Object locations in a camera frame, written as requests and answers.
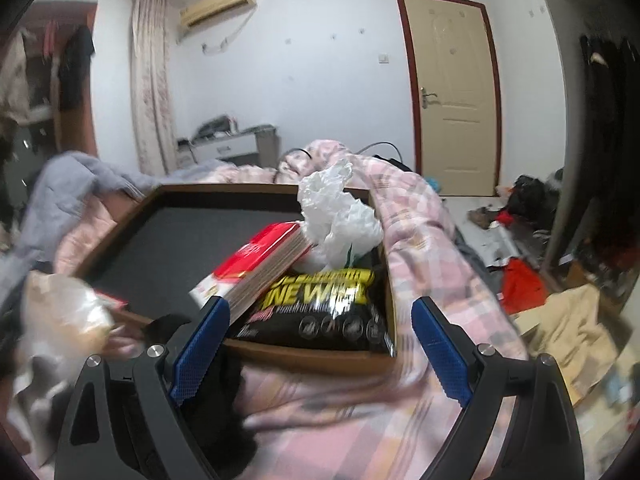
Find translucent beige plastic bag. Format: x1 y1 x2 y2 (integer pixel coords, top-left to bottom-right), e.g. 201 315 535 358
8 270 126 411

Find red white tissue pack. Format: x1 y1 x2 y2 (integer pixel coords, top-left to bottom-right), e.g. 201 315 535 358
189 221 311 324

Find black yellow wet wipes pack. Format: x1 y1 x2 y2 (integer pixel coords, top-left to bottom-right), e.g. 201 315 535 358
228 266 394 356

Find beige towel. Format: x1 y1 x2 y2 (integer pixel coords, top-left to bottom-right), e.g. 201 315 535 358
511 284 620 405

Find small red box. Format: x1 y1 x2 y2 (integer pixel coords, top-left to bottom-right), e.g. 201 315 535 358
94 290 128 311

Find red bag on floor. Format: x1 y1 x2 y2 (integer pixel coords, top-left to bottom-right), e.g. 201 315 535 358
501 258 548 315

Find pink plaid quilt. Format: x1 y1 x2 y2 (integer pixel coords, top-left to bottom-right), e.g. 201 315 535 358
199 138 532 480

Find grey pink comforter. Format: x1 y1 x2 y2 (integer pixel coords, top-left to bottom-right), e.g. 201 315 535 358
1 152 225 299

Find black bag on floor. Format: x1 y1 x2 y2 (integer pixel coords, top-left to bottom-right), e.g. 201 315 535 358
506 176 560 230

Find white crumpled plastic bag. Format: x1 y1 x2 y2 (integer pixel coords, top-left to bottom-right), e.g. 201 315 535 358
297 159 384 270

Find white grey desk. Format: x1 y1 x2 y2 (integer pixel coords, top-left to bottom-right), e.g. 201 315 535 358
177 125 280 169

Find black hanging jacket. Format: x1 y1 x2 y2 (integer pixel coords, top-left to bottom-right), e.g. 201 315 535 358
58 25 96 112

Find dark hanging clothes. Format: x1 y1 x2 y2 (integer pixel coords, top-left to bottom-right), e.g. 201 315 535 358
580 36 639 258

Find floral pink curtain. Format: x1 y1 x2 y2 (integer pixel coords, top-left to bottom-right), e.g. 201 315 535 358
130 0 178 177

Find cream wooden door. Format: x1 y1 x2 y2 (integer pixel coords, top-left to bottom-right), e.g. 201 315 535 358
397 0 502 196

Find black cable on bed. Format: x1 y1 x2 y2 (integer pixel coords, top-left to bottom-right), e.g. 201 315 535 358
271 140 404 183

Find beige wall air conditioner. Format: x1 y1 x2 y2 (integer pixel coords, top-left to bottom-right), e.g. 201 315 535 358
180 0 256 29

